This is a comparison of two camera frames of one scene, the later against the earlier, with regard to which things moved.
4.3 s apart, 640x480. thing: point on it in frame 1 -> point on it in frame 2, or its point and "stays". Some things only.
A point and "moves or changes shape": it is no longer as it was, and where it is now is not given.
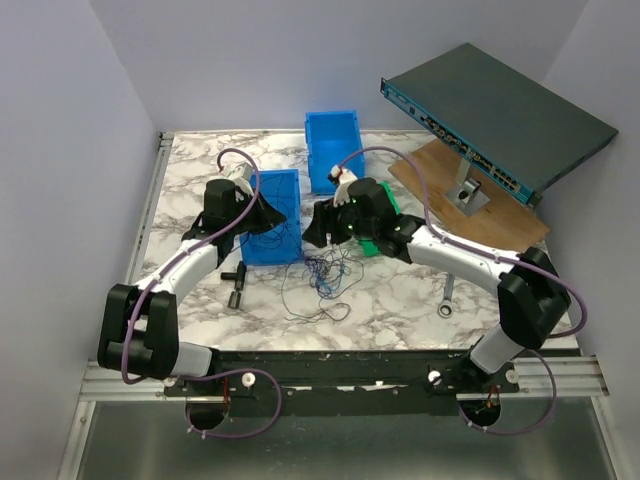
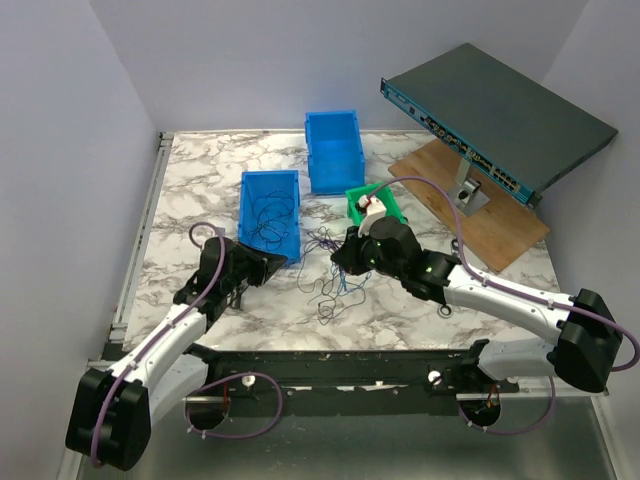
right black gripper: [324, 220] -> [347, 255]
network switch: [496, 122] stays
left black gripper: [267, 215] -> [264, 264]
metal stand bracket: [466, 196] stays
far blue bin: [332, 137] stays
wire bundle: [309, 284] moves or changes shape
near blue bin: [283, 243] stays
